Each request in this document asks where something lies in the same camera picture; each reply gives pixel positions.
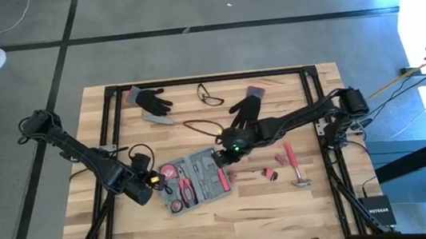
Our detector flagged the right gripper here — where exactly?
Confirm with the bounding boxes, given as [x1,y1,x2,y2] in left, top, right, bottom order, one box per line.
[209,124,267,169]

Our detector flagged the pink-handled screwdriver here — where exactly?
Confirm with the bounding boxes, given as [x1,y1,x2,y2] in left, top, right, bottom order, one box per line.
[216,161,233,194]

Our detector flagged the grey plastic tool case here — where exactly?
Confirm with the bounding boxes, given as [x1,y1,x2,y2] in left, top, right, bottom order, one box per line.
[153,145,235,219]

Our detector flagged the red tool with white label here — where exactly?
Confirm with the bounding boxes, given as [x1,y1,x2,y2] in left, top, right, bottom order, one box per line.
[158,162,181,197]

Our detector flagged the pink-handled pliers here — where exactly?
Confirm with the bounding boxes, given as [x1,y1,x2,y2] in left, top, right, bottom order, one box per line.
[176,165,200,209]

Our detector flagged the pink-handled hammer silver head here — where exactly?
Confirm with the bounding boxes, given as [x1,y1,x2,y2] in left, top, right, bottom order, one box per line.
[281,139,313,189]

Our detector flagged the red and black utility knife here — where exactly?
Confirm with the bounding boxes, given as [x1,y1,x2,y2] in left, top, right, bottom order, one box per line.
[261,166,281,183]

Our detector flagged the black work glove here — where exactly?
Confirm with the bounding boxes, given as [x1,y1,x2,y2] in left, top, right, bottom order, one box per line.
[225,84,271,131]
[124,81,176,121]

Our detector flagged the black-framed safety glasses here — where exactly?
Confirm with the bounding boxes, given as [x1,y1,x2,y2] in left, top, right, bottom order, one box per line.
[195,80,226,110]

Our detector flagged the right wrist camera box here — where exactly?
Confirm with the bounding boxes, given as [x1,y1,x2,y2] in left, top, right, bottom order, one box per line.
[220,128,249,155]

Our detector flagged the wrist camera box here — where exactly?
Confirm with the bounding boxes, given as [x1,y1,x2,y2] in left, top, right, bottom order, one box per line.
[130,153,153,174]
[220,128,249,155]

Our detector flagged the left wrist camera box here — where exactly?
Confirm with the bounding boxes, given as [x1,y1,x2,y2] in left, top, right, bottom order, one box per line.
[130,153,153,174]

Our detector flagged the black left camera cable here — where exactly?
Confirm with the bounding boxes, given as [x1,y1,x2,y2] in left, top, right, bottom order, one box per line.
[126,141,157,174]

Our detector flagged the black camera cable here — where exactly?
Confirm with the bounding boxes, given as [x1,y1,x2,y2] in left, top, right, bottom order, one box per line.
[182,116,226,142]
[126,141,157,174]

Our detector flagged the black right camera cable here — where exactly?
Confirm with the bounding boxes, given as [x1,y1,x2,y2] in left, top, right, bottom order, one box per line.
[182,116,226,142]

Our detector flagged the black metal table frame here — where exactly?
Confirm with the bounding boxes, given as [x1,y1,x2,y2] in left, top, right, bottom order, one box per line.
[37,54,403,239]

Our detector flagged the black Netgear network switch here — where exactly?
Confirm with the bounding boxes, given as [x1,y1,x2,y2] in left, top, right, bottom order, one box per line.
[357,193,398,230]

